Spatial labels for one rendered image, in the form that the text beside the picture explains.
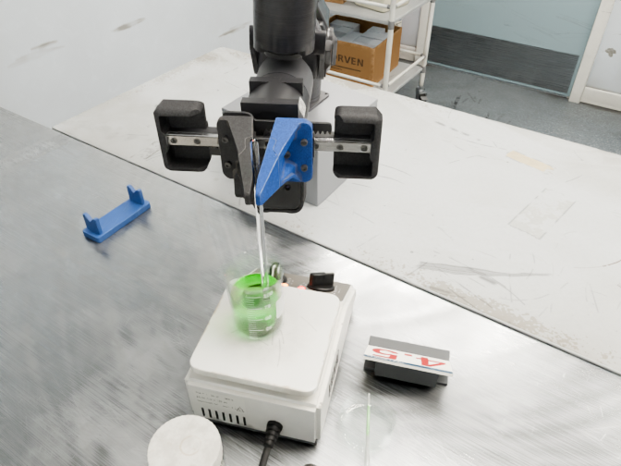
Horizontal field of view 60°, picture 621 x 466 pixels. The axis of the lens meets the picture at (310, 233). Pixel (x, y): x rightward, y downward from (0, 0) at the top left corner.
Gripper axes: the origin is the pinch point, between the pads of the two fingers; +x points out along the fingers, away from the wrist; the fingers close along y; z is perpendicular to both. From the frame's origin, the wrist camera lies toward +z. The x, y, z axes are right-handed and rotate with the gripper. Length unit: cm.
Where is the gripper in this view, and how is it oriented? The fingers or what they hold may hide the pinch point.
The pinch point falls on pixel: (260, 173)
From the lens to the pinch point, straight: 42.0
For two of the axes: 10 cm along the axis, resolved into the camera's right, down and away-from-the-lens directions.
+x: -0.8, 6.5, -7.6
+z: 0.0, 7.6, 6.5
